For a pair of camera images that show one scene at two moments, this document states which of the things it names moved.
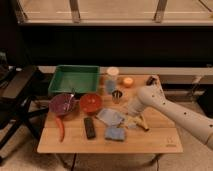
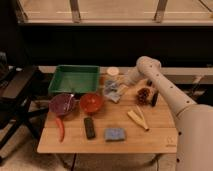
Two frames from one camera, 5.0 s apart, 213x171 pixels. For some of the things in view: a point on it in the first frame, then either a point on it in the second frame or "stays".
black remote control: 89,125 stays
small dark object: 151,81 stays
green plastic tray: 82,78 stays
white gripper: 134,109 to 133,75
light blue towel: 115,119 to 113,90
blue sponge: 114,134 stays
